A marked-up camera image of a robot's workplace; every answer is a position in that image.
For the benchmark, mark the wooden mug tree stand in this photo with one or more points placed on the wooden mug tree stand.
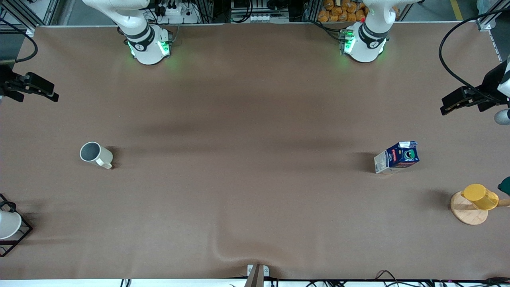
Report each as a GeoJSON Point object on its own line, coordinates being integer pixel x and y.
{"type": "Point", "coordinates": [466, 213]}

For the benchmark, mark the beige ceramic mug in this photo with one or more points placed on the beige ceramic mug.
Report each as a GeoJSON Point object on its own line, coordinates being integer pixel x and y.
{"type": "Point", "coordinates": [95, 154]}

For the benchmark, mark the brown table cover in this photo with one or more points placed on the brown table cover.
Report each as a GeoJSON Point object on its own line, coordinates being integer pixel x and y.
{"type": "Point", "coordinates": [255, 191]}

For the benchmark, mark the dark green cup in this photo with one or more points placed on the dark green cup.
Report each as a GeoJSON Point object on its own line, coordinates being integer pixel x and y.
{"type": "Point", "coordinates": [505, 186]}

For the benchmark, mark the white power strip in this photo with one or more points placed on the white power strip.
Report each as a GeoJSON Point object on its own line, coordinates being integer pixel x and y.
{"type": "Point", "coordinates": [179, 14]}

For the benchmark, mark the small white socket strip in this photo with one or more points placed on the small white socket strip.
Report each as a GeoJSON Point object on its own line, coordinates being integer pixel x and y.
{"type": "Point", "coordinates": [263, 18]}

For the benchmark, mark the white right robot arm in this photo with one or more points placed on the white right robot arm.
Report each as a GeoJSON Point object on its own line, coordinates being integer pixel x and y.
{"type": "Point", "coordinates": [145, 44]}

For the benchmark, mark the aluminium frame post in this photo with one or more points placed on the aluminium frame post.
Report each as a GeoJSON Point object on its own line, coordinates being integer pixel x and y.
{"type": "Point", "coordinates": [492, 18]}

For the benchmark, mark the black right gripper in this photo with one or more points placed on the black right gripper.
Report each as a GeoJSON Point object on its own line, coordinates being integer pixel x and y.
{"type": "Point", "coordinates": [5, 79]}

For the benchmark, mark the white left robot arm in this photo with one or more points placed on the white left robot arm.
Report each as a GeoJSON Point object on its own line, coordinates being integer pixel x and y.
{"type": "Point", "coordinates": [368, 40]}

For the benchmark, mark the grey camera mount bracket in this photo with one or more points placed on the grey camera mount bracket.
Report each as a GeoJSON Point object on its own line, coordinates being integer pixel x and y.
{"type": "Point", "coordinates": [257, 275]}

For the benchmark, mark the bag of orange snacks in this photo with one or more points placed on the bag of orange snacks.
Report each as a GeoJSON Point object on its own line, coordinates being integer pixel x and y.
{"type": "Point", "coordinates": [338, 11]}

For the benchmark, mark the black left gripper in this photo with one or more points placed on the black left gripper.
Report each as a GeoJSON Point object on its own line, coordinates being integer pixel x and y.
{"type": "Point", "coordinates": [488, 89]}

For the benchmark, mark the white cup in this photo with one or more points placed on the white cup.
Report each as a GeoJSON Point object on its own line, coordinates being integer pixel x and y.
{"type": "Point", "coordinates": [7, 225]}

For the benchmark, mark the yellow cup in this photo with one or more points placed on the yellow cup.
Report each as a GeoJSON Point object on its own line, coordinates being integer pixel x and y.
{"type": "Point", "coordinates": [480, 196]}

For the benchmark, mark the blue milk carton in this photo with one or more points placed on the blue milk carton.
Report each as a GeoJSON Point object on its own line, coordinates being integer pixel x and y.
{"type": "Point", "coordinates": [398, 158]}

